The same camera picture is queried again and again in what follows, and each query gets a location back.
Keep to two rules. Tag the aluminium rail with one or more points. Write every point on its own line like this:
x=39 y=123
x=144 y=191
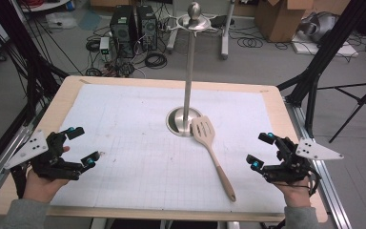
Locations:
x=330 y=191
x=0 y=171

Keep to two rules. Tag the black tripod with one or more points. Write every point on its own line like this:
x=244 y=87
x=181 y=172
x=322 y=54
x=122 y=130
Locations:
x=360 y=101

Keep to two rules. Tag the grey round device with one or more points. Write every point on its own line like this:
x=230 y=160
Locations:
x=319 y=27

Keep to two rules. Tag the white metal stand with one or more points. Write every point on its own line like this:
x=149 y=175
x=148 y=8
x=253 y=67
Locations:
x=225 y=38

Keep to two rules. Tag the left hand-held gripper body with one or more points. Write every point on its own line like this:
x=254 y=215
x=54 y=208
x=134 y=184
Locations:
x=54 y=167

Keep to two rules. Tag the white grid mat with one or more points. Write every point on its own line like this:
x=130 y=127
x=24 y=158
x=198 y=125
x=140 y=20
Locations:
x=133 y=127

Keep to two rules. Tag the open cardboard box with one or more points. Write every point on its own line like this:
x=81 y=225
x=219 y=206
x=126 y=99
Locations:
x=278 y=22

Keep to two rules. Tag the white plastic bag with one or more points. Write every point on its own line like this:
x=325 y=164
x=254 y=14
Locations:
x=60 y=20

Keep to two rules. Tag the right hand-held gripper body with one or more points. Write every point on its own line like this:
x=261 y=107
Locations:
x=294 y=168

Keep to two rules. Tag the beige slotted spatula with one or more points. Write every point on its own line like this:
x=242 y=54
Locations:
x=203 y=130

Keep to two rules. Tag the steel utensil stand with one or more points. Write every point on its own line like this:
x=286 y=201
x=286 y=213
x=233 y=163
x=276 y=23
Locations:
x=189 y=79

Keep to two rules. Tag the person's right hand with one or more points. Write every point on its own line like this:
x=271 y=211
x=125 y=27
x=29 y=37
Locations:
x=295 y=194

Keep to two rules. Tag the slim black computer tower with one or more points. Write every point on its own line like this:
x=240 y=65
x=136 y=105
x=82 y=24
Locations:
x=147 y=27

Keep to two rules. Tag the black frame post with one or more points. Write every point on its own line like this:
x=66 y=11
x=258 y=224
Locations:
x=327 y=47
x=19 y=47

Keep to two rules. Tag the large black computer tower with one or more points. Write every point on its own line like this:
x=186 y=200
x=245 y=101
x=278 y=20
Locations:
x=122 y=30

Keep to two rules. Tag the round white table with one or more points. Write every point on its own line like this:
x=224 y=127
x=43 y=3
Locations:
x=44 y=4

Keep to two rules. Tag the white power box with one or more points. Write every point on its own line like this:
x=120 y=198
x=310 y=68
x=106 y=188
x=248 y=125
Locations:
x=104 y=47

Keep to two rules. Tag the white flat board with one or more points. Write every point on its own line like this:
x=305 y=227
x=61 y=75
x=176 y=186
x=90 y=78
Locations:
x=330 y=49

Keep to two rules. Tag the person's left hand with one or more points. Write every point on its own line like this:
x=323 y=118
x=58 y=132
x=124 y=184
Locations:
x=41 y=189

